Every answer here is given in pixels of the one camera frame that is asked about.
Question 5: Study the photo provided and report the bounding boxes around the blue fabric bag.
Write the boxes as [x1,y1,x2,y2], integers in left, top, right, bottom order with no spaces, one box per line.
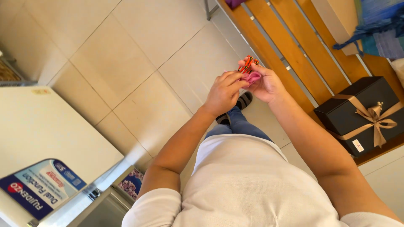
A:
[333,0,404,60]

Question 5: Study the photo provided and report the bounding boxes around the beige cardboard box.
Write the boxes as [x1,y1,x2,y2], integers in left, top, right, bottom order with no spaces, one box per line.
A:
[311,0,363,56]

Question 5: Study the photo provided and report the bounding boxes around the person's right hand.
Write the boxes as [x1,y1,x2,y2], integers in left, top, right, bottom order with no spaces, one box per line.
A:
[237,58,288,105]

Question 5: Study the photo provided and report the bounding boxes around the blue white label sticker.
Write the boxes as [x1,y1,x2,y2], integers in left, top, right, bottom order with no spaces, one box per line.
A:
[0,158,87,221]

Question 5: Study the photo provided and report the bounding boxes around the striped grey slipper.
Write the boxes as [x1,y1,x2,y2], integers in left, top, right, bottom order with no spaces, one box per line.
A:
[215,112,231,125]
[235,91,253,111]

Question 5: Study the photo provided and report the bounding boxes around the person's left hand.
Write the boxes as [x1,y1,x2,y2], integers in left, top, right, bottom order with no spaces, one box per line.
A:
[203,71,250,118]

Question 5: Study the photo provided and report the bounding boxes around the floral print box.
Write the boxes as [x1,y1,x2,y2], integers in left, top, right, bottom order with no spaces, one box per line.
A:
[117,167,145,201]

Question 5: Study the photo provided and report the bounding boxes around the person's white shirt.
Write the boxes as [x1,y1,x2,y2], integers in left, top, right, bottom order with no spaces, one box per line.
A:
[121,134,404,227]

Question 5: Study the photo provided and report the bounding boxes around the wooden slatted bench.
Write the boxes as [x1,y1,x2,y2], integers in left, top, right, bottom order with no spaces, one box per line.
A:
[205,0,404,166]

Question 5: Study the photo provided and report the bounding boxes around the person's blue jeans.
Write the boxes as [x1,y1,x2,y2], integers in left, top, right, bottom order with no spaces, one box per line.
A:
[204,106,274,142]

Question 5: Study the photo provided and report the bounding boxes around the pink cloth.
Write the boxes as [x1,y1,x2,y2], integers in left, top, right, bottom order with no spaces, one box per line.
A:
[241,71,262,88]

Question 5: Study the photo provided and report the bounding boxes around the black gift box gold ribbon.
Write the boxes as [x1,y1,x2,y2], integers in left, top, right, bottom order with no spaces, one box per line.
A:
[314,76,404,158]

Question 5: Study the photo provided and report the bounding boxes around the white chest freezer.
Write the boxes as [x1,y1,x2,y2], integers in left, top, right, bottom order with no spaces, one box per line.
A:
[0,86,139,227]

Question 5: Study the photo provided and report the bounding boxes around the purple cloth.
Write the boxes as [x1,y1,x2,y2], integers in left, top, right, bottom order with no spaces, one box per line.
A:
[224,0,247,9]

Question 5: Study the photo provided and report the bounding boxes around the orange striped hair clip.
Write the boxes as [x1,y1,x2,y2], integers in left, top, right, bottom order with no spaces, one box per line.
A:
[238,55,260,74]

